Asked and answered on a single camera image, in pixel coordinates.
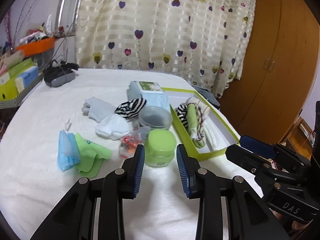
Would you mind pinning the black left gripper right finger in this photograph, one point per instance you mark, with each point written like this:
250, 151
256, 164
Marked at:
248, 216

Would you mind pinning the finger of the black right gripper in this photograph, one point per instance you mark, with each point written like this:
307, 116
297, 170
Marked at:
250, 162
257, 147

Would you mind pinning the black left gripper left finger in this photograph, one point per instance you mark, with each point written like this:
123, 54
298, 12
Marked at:
73, 216

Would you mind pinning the bright green cloth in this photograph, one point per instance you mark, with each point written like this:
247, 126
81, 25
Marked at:
92, 156

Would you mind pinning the white sock with coloured stripes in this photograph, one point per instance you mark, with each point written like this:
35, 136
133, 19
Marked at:
198, 102

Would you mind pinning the plastic bag with red items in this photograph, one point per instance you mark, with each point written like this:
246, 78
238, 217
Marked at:
130, 142

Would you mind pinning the white sock pair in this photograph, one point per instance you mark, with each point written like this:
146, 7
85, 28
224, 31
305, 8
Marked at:
113, 127

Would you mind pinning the black white striped sock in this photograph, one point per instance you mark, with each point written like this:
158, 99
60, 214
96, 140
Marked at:
131, 109
181, 112

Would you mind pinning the green white cloth bundle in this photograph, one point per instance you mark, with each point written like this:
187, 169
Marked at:
196, 118

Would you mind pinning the right hand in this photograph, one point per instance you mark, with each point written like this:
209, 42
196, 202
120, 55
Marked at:
293, 228

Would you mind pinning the green white shallow box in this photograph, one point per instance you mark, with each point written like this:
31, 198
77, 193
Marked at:
220, 133

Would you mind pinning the grey clothes pile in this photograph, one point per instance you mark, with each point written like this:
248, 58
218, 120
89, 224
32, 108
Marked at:
207, 95

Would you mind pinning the wooden wardrobe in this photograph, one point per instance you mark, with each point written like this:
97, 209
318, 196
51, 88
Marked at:
278, 72

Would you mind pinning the green round jar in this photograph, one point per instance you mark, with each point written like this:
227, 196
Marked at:
160, 148

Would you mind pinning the light blue grey sock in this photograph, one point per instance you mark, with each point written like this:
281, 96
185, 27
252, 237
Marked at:
97, 109

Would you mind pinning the round grey lidded container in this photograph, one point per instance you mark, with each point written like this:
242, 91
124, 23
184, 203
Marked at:
155, 117

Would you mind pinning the wet wipes pack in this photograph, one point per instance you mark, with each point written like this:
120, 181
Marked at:
150, 91

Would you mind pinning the heart patterned curtain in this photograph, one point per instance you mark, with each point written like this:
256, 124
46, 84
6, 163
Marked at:
201, 41

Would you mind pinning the striped storage basket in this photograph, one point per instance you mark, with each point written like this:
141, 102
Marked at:
16, 102

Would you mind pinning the black VR headset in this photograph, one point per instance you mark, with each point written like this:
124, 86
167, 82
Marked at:
58, 74

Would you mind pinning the lime green file box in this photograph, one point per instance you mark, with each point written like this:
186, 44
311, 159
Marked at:
8, 88

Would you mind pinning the blue tissue box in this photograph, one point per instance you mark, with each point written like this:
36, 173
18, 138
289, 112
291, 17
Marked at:
26, 78

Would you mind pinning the orange tray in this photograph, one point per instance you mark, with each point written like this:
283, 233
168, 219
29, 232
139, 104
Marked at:
36, 47

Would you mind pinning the pink flower branches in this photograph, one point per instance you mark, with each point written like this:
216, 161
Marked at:
21, 16

